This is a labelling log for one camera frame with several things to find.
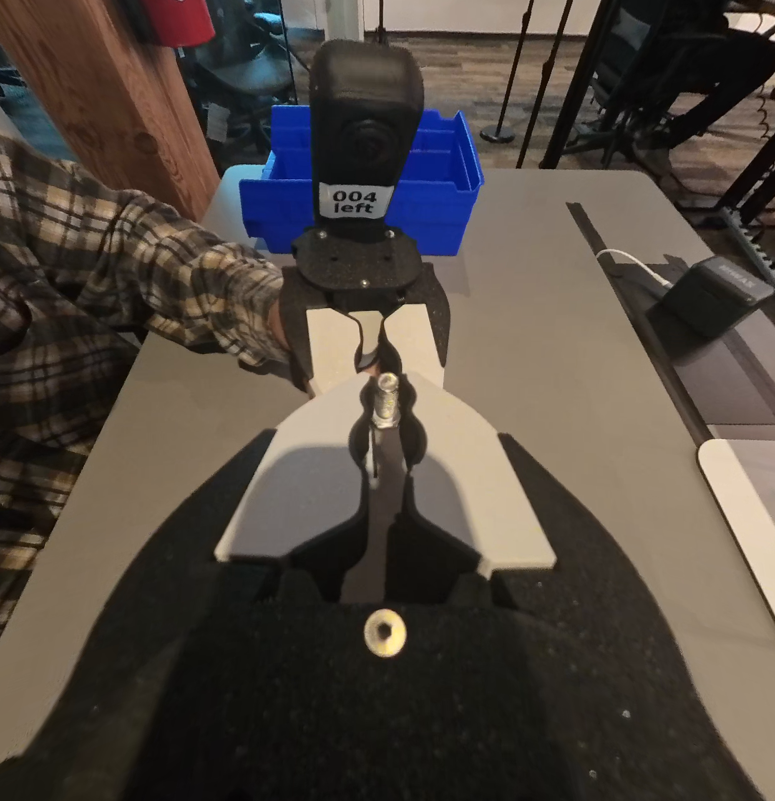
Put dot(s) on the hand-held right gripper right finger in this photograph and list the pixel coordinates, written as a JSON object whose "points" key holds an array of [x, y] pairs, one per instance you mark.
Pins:
{"points": [[481, 494]]}

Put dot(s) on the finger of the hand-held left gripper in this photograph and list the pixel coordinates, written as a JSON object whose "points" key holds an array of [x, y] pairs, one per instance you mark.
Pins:
{"points": [[331, 350], [415, 344]]}

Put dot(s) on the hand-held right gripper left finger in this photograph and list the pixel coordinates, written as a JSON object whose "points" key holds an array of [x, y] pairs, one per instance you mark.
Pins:
{"points": [[287, 488]]}

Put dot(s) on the silver bolt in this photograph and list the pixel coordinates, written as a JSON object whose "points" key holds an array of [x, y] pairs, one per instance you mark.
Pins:
{"points": [[385, 407]]}

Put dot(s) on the blue plastic bin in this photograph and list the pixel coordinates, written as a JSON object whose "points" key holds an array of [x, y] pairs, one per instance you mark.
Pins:
{"points": [[281, 206]]}

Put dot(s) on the person's left forearm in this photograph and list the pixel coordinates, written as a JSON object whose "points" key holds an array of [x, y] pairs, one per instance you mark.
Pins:
{"points": [[175, 275]]}

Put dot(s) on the person's left hand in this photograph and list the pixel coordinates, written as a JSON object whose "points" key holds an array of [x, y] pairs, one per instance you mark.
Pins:
{"points": [[277, 328]]}

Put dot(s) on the grey mesh office chair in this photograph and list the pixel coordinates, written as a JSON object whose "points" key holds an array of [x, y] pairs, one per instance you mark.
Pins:
{"points": [[250, 75]]}

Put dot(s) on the black microphone stand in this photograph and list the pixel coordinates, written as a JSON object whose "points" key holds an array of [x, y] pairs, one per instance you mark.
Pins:
{"points": [[497, 132]]}

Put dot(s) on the red fire extinguisher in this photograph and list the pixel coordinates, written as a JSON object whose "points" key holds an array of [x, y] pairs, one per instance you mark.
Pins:
{"points": [[181, 22]]}

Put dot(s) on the black stand pole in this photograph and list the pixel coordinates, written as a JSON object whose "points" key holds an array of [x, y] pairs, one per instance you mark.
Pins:
{"points": [[578, 87]]}

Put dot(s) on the person's plaid shirt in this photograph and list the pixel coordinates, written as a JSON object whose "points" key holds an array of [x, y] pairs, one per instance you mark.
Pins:
{"points": [[37, 450]]}

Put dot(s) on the black office chair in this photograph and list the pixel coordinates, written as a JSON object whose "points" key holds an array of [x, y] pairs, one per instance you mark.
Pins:
{"points": [[619, 37]]}

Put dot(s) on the grey charger box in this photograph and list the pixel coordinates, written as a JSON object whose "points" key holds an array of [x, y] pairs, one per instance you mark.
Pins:
{"points": [[706, 300]]}

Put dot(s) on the brown wooden post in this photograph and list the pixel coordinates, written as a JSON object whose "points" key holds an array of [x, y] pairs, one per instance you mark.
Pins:
{"points": [[81, 75]]}

